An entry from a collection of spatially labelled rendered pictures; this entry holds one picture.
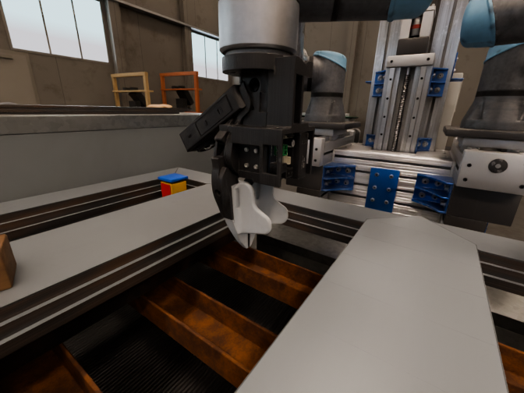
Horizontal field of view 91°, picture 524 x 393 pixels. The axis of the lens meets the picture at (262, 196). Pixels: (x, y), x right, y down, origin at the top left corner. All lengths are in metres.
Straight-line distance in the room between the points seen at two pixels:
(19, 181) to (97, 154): 0.19
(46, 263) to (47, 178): 0.42
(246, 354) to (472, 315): 0.33
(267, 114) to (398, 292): 0.27
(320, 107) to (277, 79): 0.74
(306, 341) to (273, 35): 0.28
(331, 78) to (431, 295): 0.77
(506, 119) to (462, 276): 0.56
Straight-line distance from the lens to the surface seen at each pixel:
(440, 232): 0.59
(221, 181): 0.26
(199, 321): 0.57
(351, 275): 0.39
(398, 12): 0.39
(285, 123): 0.24
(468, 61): 10.24
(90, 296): 0.44
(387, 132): 1.05
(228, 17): 0.27
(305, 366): 0.27
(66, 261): 0.47
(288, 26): 0.26
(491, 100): 0.94
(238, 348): 0.52
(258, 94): 0.27
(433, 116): 1.12
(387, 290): 0.38
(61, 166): 0.87
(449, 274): 0.45
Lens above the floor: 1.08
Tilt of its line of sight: 19 degrees down
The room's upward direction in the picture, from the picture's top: 1 degrees clockwise
